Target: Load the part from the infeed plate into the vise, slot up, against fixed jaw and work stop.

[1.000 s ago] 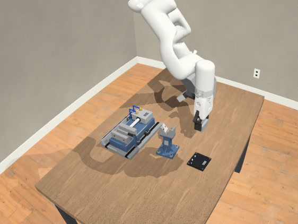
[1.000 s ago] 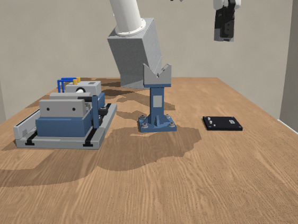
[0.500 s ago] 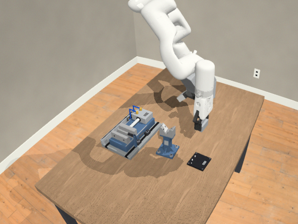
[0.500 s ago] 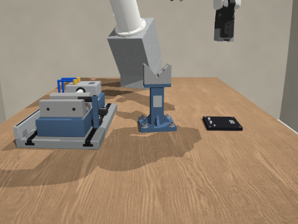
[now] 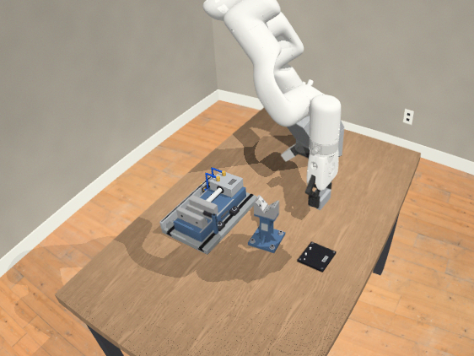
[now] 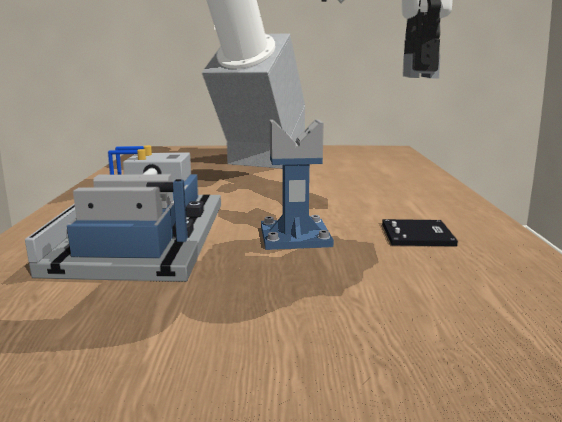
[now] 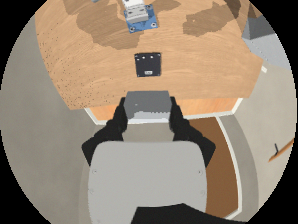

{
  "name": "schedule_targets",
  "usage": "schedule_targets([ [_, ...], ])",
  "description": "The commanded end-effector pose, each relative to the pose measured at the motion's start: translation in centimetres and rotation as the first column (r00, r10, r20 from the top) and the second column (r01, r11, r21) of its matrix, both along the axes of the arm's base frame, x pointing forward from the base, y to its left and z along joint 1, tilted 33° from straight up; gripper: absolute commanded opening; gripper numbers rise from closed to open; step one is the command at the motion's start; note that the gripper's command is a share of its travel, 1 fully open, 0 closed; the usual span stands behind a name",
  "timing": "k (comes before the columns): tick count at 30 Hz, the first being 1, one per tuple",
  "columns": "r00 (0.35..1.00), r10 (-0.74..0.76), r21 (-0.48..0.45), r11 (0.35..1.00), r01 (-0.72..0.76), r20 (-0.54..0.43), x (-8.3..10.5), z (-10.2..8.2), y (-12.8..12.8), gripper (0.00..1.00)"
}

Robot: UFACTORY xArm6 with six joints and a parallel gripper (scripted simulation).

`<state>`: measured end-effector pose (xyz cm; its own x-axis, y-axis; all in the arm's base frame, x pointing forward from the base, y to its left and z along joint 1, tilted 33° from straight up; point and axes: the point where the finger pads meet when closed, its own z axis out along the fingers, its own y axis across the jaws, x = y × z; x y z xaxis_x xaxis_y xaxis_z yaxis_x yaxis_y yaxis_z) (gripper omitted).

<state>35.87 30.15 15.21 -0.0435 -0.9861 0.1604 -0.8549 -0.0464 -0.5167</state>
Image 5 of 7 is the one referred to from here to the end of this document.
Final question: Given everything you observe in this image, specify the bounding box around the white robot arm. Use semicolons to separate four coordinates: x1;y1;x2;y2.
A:
203;0;341;155

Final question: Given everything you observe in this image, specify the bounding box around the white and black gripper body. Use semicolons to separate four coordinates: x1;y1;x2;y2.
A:
307;147;339;191

